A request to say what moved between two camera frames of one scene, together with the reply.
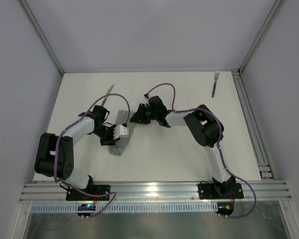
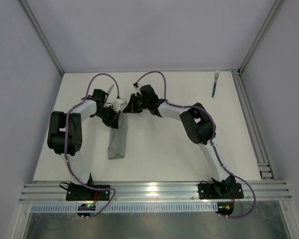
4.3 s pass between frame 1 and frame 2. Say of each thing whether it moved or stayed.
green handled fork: stayed
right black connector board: stayed
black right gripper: moved
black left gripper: moved
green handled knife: stayed
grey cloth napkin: moved
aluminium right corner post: stayed
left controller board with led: stayed
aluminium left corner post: stayed
